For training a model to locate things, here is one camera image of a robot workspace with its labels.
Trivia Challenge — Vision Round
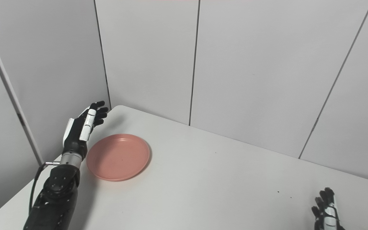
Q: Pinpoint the pink plate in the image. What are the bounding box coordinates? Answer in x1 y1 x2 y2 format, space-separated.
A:
86 134 150 182

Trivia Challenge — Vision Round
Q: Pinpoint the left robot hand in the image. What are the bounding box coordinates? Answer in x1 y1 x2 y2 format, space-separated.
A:
62 101 109 157

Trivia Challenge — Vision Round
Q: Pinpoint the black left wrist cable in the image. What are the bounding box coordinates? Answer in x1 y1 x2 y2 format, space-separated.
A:
28 161 60 215

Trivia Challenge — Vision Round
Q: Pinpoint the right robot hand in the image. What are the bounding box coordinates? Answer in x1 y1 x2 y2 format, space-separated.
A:
310 187 346 230

